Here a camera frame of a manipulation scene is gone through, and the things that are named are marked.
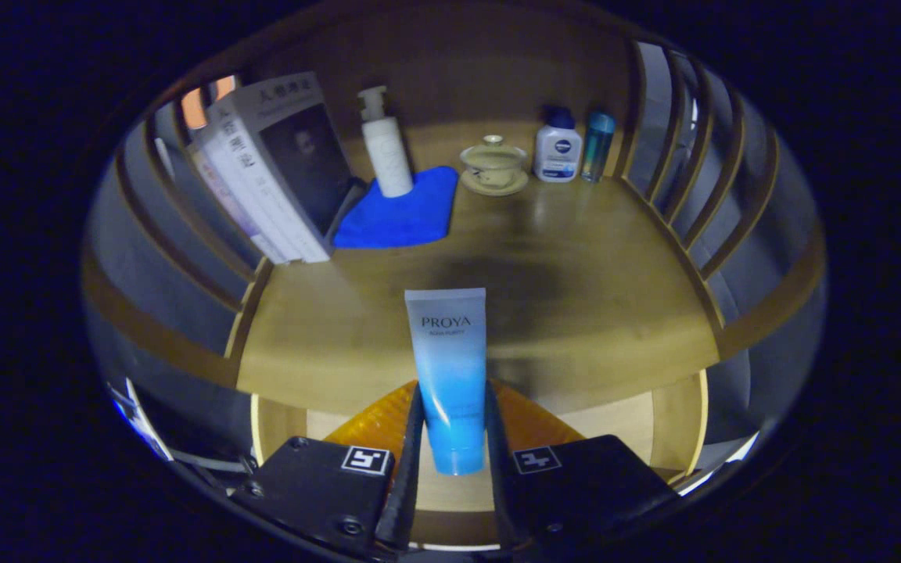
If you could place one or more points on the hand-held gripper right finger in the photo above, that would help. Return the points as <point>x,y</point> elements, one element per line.
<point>501,508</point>

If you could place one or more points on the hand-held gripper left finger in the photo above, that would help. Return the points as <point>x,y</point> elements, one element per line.
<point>407,500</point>

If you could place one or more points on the blue white cosmetic tube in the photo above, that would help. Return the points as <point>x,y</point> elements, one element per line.
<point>450,367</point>

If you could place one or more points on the wooden drawer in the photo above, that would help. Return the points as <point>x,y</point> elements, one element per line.
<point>615,422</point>

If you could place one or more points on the wooden countertop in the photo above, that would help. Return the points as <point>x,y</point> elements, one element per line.
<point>576,297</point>

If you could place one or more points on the wooden cabinet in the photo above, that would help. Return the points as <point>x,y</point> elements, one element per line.
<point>482,70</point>

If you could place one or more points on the blue folded cloth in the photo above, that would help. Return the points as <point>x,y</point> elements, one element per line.
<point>403,219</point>

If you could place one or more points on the beige lidded teacup with saucer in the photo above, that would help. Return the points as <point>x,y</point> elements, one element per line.
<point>493,164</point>

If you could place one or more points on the white pump bottle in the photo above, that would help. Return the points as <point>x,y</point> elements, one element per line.
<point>388,156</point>

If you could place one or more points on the dark cover book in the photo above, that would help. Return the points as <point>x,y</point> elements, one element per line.
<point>310,156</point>

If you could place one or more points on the pale pink book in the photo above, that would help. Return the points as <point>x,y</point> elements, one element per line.
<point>220,195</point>

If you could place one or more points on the white lotion bottle blue cap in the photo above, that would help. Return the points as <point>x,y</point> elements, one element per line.
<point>558,152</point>

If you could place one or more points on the white book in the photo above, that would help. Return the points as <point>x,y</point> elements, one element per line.
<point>243,168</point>

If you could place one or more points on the teal slim bottle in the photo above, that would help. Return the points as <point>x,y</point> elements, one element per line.
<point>597,145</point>

